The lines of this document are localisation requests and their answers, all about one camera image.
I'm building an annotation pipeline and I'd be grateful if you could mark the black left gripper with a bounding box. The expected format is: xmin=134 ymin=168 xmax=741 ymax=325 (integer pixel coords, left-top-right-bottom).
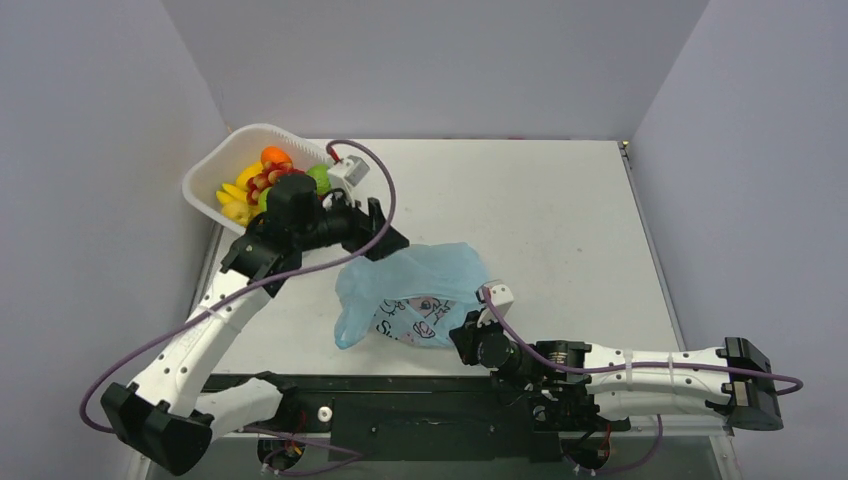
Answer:
xmin=295 ymin=185 xmax=407 ymax=259

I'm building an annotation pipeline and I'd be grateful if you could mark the light blue plastic bag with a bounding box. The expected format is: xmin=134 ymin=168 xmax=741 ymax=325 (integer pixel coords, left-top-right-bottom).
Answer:
xmin=334 ymin=243 xmax=490 ymax=350

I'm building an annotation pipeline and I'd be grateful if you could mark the red fake fruit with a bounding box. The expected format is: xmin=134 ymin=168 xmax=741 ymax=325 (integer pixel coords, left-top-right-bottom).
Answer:
xmin=246 ymin=162 xmax=302 ymax=206

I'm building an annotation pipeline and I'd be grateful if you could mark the orange fake orange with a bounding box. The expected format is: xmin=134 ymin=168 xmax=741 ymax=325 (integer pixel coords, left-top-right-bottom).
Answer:
xmin=260 ymin=146 xmax=292 ymax=167

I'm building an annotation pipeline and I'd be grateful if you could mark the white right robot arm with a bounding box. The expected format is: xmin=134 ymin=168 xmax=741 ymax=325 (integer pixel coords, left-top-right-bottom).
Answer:
xmin=449 ymin=311 xmax=783 ymax=431

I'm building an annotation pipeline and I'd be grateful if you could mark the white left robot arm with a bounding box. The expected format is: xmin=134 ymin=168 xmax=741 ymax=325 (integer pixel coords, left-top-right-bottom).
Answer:
xmin=100 ymin=174 xmax=410 ymax=476

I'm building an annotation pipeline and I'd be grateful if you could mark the green fake apple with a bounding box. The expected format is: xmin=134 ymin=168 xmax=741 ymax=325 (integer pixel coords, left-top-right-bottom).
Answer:
xmin=258 ymin=188 xmax=271 ymax=212

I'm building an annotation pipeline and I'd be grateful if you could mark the yellow fake pear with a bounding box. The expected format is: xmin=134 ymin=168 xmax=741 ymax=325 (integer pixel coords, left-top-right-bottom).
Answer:
xmin=220 ymin=200 xmax=261 ymax=227

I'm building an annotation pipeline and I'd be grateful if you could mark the yellow fake mango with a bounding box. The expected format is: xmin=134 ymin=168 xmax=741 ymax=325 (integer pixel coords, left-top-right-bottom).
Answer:
xmin=235 ymin=162 xmax=263 ymax=192

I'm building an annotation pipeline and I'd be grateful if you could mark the yellow fake banana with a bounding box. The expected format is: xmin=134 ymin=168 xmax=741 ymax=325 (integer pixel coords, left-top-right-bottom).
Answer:
xmin=215 ymin=183 xmax=248 ymax=206

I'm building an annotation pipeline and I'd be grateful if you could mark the white plastic basket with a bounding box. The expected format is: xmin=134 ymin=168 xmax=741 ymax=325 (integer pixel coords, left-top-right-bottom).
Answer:
xmin=182 ymin=123 xmax=334 ymax=235

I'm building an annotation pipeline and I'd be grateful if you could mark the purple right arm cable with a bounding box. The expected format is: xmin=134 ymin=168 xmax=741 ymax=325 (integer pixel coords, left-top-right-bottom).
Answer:
xmin=480 ymin=286 xmax=805 ymax=477

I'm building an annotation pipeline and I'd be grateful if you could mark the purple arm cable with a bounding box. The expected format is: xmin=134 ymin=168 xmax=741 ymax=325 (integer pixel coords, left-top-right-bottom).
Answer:
xmin=480 ymin=286 xmax=805 ymax=477
xmin=78 ymin=139 xmax=397 ymax=477

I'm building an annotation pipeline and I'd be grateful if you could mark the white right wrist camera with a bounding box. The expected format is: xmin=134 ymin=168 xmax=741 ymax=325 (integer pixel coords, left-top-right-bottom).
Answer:
xmin=476 ymin=280 xmax=514 ymax=328

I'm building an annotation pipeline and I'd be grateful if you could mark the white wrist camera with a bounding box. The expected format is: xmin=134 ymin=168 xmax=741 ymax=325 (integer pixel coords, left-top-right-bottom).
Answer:
xmin=327 ymin=155 xmax=370 ymax=195
xmin=476 ymin=280 xmax=514 ymax=328

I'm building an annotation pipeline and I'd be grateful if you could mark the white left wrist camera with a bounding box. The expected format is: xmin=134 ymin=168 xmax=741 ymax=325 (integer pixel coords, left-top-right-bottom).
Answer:
xmin=327 ymin=155 xmax=370 ymax=195

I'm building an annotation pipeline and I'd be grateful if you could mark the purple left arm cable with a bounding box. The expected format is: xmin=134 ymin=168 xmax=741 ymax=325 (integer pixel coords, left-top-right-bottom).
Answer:
xmin=78 ymin=139 xmax=397 ymax=477

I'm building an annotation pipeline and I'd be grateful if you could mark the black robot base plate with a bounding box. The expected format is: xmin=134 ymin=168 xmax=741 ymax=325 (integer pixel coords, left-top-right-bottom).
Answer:
xmin=198 ymin=374 xmax=631 ymax=464

